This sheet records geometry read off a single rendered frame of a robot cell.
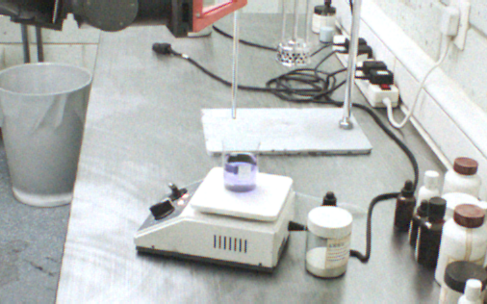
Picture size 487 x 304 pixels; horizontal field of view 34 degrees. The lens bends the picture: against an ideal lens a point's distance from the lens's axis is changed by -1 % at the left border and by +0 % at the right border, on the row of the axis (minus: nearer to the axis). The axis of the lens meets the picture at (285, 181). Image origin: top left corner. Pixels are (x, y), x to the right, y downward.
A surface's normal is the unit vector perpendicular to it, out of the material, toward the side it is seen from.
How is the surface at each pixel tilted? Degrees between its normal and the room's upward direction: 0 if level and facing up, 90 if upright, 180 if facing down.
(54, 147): 94
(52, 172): 94
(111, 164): 0
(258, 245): 90
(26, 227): 0
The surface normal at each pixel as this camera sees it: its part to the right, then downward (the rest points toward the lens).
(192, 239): -0.20, 0.43
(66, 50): 0.16, 0.45
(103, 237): 0.06, -0.89
